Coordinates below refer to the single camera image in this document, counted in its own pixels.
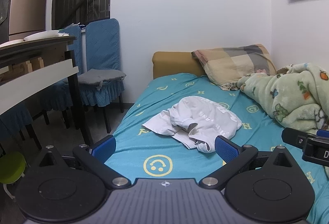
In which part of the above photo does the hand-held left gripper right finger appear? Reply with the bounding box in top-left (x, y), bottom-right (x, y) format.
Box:
top-left (199, 136), bottom-right (300, 190)

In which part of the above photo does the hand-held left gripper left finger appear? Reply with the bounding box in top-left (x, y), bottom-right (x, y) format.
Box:
top-left (28, 135), bottom-right (131, 190)

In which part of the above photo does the white printed t-shirt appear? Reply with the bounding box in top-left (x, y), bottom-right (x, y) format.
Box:
top-left (141, 96), bottom-right (242, 154)

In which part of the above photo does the green printed fleece blanket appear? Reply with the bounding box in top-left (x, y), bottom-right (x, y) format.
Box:
top-left (237, 63), bottom-right (329, 136)

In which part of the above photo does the grey seat cushion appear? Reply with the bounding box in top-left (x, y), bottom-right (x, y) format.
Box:
top-left (63, 70), bottom-right (127, 91)

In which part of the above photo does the bed with teal sheet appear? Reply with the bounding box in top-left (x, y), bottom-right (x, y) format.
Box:
top-left (104, 73), bottom-right (329, 224)

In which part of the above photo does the plaid pillow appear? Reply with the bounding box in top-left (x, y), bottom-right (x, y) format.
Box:
top-left (191, 44), bottom-right (277, 91)

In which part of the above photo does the green round stool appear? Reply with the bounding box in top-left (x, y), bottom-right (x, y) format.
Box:
top-left (0, 151), bottom-right (27, 199)

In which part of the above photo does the blue covered chair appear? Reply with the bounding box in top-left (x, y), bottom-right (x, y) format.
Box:
top-left (0, 103), bottom-right (43, 150)
top-left (38, 26), bottom-right (83, 129)
top-left (78, 18), bottom-right (127, 133)

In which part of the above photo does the mustard headboard cushion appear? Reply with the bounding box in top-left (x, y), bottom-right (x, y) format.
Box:
top-left (152, 52), bottom-right (207, 79)

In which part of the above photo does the wooden dining table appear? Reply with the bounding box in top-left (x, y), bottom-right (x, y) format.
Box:
top-left (0, 34), bottom-right (93, 146)

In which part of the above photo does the white plate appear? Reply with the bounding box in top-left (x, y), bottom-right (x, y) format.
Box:
top-left (0, 39), bottom-right (25, 48)
top-left (24, 30), bottom-right (60, 42)

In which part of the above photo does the bronze refrigerator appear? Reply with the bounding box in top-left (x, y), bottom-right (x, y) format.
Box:
top-left (0, 0), bottom-right (49, 44)

